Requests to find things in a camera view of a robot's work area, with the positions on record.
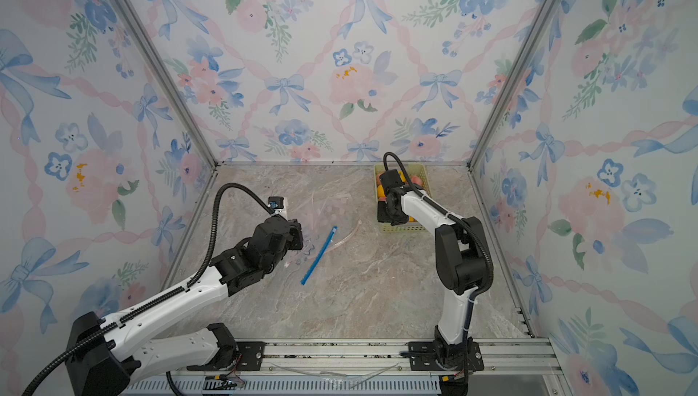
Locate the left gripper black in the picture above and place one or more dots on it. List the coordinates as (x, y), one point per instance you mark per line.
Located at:
(295, 232)

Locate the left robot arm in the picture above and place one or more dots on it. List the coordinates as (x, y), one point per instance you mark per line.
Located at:
(124, 347)

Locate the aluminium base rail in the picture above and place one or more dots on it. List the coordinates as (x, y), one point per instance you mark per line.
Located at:
(370, 367)

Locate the green plastic basket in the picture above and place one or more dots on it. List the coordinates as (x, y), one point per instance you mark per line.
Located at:
(411, 202)

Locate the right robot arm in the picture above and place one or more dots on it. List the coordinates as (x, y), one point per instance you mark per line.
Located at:
(463, 264)

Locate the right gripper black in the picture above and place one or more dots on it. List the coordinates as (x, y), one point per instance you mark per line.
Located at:
(381, 215)

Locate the blue zipper clear bag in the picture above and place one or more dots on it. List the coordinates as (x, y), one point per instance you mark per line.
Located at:
(319, 254)

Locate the pink zipper clear bag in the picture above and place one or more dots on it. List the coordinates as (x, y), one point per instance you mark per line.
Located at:
(318, 217)

